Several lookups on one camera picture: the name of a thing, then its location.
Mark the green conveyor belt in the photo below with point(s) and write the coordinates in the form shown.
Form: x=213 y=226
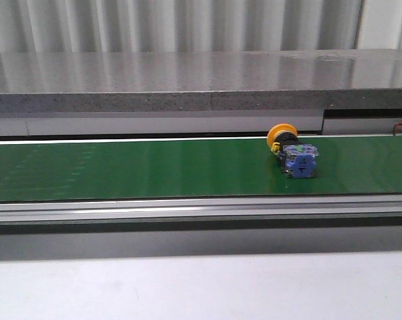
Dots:
x=53 y=171

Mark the grey stone counter slab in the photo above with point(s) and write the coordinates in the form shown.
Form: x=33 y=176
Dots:
x=183 y=82

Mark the white pleated curtain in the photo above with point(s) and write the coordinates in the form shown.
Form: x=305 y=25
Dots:
x=198 y=26

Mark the yellow push button switch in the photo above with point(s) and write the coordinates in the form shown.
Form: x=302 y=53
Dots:
x=296 y=159

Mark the aluminium conveyor frame rail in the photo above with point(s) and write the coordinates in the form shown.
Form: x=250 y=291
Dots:
x=204 y=209

